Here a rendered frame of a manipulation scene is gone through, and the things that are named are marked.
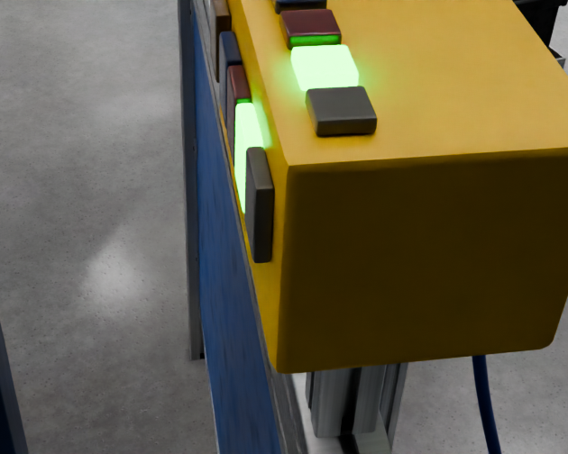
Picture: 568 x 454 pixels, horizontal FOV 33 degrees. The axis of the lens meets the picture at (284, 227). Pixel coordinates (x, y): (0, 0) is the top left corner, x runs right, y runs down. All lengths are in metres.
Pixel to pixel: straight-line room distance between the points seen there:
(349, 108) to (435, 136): 0.03
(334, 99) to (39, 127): 1.95
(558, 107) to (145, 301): 1.48
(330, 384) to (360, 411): 0.03
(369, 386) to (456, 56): 0.18
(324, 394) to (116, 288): 1.35
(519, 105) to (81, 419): 1.33
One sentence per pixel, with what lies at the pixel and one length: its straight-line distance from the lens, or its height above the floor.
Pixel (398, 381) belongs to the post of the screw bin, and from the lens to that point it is 1.10.
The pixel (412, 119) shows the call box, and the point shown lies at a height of 1.07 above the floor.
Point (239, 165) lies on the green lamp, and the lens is 0.31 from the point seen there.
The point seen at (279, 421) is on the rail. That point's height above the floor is 0.80.
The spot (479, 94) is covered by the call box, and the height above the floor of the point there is 1.07.
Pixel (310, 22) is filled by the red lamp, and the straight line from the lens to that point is 0.31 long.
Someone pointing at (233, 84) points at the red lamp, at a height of 1.06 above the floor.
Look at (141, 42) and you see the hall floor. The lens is 2.50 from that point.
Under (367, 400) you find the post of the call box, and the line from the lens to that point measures 0.44.
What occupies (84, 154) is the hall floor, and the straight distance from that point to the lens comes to 2.10.
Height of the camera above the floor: 1.22
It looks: 40 degrees down
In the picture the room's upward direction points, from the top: 3 degrees clockwise
